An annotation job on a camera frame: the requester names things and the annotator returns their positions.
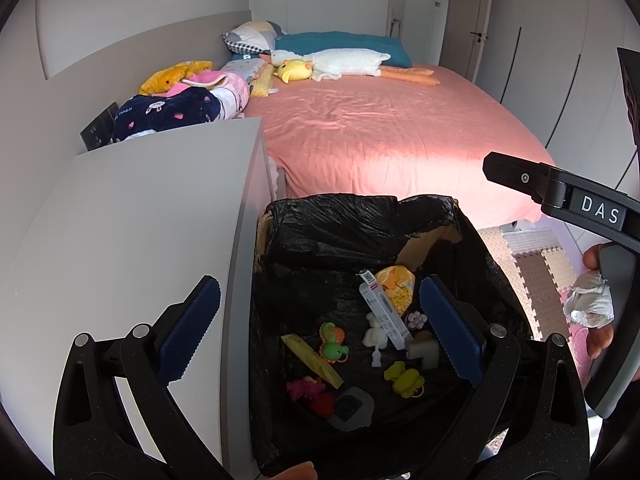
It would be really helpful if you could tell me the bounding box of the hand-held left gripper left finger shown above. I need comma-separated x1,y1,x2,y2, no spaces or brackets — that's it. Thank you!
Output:
52,275,236,480

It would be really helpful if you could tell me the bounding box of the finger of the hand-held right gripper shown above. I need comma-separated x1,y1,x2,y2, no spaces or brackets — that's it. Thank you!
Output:
617,47,640,147
482,151,568,216

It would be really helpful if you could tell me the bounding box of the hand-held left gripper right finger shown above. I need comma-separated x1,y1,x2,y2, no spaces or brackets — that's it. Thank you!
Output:
419,275,591,480

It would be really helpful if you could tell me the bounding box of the beige plastic piece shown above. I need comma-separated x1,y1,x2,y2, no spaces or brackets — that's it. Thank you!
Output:
406,337,441,371

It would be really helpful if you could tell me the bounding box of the white tissue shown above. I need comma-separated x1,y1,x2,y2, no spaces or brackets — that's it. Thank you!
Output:
563,271,615,330

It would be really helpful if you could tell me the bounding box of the yellow flower-shaped toy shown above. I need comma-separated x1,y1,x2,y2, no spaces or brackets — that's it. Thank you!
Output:
384,360,426,399

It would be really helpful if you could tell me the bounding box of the yellow snack bag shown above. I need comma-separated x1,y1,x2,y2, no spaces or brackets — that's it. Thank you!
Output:
375,265,416,313

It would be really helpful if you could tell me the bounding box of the long white cardboard box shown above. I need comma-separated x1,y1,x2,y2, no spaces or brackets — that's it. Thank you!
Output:
356,270,413,351

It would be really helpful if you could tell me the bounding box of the white plush toy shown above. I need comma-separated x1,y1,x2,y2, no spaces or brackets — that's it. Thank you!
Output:
361,312,391,350

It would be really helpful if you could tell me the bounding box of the green and orange teether toy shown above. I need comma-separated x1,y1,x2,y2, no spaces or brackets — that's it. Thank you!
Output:
319,321,350,363

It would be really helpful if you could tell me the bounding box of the grey item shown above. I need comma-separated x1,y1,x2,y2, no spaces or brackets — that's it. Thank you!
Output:
327,386,375,432

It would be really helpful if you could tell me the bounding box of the yellow packet with blue ends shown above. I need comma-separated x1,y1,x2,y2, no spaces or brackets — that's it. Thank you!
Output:
281,333,345,390

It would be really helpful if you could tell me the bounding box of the pink doll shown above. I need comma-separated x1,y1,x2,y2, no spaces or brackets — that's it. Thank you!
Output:
286,376,327,402

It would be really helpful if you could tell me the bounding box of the cardboard bin with black bag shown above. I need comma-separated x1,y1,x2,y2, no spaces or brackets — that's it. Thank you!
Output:
250,194,536,480

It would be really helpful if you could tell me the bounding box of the red ball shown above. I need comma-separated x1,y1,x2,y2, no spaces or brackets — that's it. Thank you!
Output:
310,392,336,417

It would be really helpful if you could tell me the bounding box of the person's right hand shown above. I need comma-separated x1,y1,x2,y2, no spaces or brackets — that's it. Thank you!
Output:
582,244,617,361

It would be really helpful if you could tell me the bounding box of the foam floor mat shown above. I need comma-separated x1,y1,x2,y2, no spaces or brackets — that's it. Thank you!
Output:
477,225,581,341

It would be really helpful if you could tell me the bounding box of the white wardrobe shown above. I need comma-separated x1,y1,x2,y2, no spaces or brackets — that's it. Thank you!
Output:
477,0,640,196

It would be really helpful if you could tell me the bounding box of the bed with pink sheet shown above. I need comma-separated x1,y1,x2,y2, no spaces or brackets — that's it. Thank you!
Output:
245,62,556,226

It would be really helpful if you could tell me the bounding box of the white door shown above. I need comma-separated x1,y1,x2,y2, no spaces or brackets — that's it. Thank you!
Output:
465,0,497,85

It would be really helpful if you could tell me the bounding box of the white goose plush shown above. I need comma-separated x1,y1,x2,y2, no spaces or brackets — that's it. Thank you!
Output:
260,48,441,86

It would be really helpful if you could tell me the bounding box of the teal pillow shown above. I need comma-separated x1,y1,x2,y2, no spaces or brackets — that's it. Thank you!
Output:
275,31,413,68

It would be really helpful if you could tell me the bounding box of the navy printed blanket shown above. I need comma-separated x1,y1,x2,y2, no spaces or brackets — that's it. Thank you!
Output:
111,86,222,143

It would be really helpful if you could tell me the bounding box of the pink blanket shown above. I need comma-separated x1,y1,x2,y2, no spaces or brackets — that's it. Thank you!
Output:
167,70,251,120

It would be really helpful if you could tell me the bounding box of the yellow duck plush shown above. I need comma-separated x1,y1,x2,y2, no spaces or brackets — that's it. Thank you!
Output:
272,59,315,84

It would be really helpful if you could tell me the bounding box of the yellow blanket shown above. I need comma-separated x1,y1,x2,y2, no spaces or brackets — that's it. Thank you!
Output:
139,60,213,96

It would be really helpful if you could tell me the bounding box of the yellow checked cloth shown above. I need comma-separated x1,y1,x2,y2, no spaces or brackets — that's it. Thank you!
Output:
249,62,278,99

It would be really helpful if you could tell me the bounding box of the small patterned pillow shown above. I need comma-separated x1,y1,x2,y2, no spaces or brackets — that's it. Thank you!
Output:
220,57,266,81

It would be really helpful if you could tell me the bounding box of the checked pillow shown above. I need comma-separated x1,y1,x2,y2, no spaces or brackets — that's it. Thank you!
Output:
222,21,286,55

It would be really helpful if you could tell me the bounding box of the black wall socket panel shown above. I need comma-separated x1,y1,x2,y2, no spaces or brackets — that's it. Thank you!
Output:
80,102,120,152

